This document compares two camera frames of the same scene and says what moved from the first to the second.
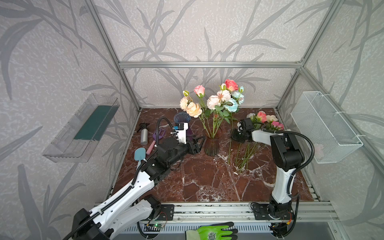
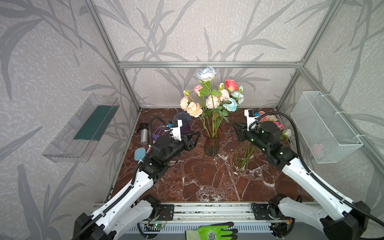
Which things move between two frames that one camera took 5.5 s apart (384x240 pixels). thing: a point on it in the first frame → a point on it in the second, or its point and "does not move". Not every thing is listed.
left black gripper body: x=183 y=149 → x=181 y=146
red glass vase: x=211 y=143 does not move
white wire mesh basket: x=331 y=137 does not move
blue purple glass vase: x=184 y=117 does not move
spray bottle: x=144 y=133 does not move
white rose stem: x=213 y=102 → x=208 y=74
